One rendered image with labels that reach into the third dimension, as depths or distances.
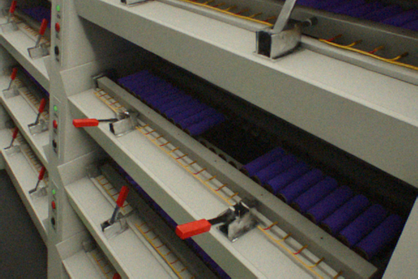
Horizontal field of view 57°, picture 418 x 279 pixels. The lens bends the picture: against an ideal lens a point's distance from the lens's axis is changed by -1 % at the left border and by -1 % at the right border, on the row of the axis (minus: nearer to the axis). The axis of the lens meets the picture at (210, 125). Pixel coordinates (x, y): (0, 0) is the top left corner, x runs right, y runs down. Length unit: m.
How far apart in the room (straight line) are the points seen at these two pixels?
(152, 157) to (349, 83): 0.32
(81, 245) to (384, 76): 0.78
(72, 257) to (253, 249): 0.61
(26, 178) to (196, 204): 0.84
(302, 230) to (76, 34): 0.52
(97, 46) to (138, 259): 0.39
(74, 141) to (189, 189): 0.38
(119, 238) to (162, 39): 0.37
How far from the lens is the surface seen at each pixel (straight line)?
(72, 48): 0.74
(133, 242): 0.69
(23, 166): 1.30
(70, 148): 0.81
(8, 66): 1.46
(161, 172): 0.52
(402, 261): 0.30
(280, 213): 0.42
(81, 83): 0.77
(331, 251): 0.39
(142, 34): 0.52
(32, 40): 1.13
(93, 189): 0.82
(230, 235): 0.42
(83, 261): 0.95
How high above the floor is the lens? 0.80
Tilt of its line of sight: 22 degrees down
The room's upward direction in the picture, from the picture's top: 10 degrees clockwise
